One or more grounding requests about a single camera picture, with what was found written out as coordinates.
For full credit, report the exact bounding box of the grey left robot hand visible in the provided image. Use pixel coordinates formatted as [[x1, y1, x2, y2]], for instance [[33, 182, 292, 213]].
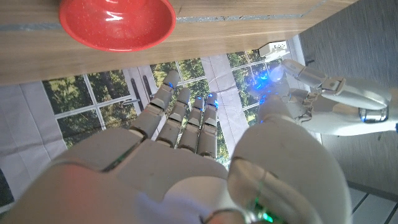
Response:
[[248, 58, 398, 136]]

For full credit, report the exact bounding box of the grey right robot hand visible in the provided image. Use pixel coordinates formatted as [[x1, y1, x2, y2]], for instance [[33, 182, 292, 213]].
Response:
[[0, 70, 354, 224]]

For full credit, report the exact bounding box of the red bowl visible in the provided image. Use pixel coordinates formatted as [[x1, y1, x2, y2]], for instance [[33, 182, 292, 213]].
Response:
[[58, 0, 177, 53]]

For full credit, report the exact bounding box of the white power strip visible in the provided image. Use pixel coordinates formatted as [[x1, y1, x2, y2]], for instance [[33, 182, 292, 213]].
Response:
[[257, 40, 290, 58]]

